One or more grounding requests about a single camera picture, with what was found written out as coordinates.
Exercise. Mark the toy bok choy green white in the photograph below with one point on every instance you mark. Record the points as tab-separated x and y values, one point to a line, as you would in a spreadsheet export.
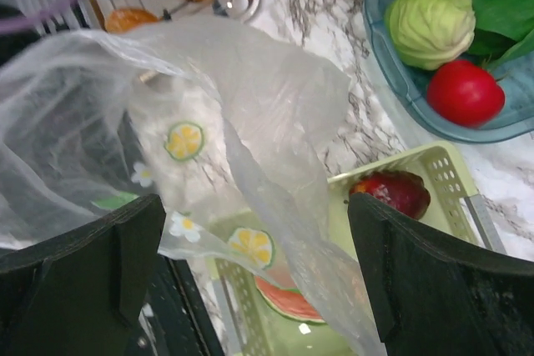
503	33

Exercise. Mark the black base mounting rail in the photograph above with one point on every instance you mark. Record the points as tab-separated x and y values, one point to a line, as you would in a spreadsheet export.
174	319

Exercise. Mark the red toy pepper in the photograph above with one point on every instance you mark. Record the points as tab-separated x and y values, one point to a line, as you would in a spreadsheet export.
465	94

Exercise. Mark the clear plastic grocery bag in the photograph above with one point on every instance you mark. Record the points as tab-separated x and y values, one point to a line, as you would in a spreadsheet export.
220	120

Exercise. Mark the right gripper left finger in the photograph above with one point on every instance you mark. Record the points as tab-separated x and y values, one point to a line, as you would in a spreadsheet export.
81	293

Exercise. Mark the dark red toy apple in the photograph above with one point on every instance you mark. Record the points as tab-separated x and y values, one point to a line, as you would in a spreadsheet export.
401	190

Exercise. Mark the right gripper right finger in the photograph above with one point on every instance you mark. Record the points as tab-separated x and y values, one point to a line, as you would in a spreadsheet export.
435	294

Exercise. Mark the green toy cabbage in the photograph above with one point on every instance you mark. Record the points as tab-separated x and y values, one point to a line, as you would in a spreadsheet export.
429	33

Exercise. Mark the light green plastic basket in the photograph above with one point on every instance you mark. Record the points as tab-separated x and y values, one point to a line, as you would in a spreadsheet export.
430	183

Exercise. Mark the orange glazed bread bun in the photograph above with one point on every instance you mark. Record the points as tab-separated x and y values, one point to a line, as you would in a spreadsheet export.
125	19

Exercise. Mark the teal transparent plastic bin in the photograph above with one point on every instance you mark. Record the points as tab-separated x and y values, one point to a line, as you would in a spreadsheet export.
409	85

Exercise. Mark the toy watermelon slice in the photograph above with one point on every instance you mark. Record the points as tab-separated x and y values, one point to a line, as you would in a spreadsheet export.
289	304

